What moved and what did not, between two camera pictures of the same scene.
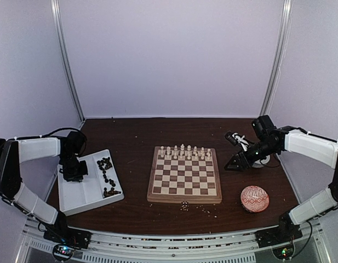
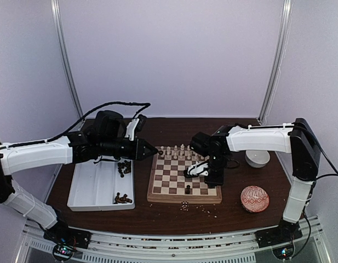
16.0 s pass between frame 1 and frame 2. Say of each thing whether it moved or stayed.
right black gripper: moved
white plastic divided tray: moved
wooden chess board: stayed
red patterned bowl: stayed
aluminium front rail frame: stayed
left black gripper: moved
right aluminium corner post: stayed
